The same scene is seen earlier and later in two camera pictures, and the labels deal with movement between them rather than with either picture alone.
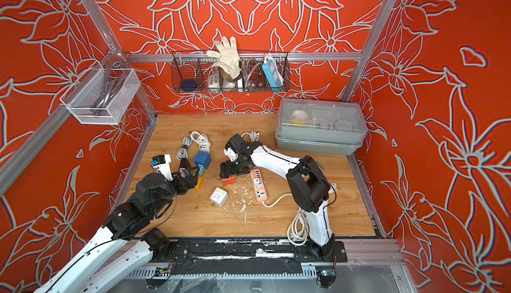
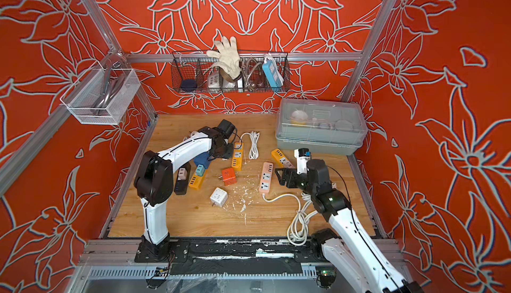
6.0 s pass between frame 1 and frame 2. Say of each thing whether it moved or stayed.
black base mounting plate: stayed
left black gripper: moved
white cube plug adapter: stayed
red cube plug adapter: stayed
